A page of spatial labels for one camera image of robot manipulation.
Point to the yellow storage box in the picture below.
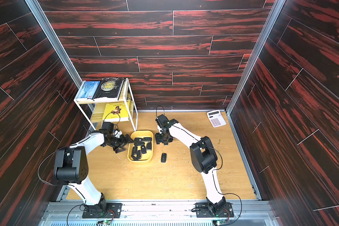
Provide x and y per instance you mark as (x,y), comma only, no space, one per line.
(146,158)

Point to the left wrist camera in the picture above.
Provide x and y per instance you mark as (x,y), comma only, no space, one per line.
(117,133)

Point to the black book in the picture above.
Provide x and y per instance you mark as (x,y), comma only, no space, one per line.
(109,88)

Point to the aluminium left corner post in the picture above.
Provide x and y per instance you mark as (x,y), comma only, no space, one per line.
(48,30)

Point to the blue book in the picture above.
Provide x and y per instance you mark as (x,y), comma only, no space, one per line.
(88,90)

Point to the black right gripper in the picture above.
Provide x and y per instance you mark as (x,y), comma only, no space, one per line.
(164,138)

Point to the white calculator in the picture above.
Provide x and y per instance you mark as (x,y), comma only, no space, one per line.
(216,118)

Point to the white wire shelf rack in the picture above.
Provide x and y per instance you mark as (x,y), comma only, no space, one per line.
(125,95)

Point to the yellow book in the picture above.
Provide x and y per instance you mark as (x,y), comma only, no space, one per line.
(112,112)

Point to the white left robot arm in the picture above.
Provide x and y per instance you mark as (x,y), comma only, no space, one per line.
(71,165)

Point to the aluminium corner post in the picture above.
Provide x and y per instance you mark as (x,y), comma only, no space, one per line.
(272,17)
(48,30)

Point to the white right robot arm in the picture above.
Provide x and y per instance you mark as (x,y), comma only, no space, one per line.
(203,158)

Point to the silver-edged car key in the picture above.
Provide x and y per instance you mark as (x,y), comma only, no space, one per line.
(137,157)

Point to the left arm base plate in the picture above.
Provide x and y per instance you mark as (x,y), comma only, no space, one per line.
(108,210)

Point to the black VW car key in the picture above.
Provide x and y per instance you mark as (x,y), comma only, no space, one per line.
(143,149)

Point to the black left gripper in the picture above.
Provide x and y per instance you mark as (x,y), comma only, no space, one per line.
(123,142)

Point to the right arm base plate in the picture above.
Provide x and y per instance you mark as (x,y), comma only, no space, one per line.
(204,210)

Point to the aluminium right corner post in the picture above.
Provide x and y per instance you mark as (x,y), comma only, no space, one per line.
(272,17)

